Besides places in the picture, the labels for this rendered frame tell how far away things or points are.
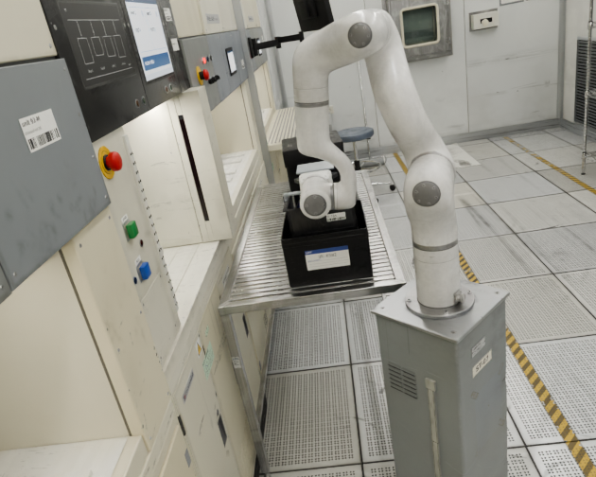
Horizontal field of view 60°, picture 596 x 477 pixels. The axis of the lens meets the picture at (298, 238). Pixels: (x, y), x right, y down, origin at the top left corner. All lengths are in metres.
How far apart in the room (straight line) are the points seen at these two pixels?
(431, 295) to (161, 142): 1.02
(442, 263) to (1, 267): 1.02
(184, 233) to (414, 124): 0.97
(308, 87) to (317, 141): 0.14
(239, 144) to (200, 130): 1.50
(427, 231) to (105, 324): 0.80
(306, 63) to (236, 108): 1.94
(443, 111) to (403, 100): 4.79
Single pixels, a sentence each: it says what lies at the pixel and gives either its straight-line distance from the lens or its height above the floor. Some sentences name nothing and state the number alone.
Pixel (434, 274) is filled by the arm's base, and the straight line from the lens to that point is 1.41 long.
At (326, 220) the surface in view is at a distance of 1.62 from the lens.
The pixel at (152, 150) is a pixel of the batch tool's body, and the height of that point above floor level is 1.23.
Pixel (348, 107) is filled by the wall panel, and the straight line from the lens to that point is 5.89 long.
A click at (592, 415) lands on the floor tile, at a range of 2.35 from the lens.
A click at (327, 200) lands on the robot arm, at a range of 1.38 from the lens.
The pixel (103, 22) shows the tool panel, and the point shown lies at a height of 1.62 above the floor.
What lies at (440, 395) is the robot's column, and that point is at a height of 0.55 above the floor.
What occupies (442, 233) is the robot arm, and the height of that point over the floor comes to 0.99.
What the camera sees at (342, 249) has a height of 0.87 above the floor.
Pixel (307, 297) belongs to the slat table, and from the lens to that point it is 1.62.
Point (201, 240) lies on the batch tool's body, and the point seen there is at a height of 0.88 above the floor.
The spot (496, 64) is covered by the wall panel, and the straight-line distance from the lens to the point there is 6.15.
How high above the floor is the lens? 1.55
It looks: 23 degrees down
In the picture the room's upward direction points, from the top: 10 degrees counter-clockwise
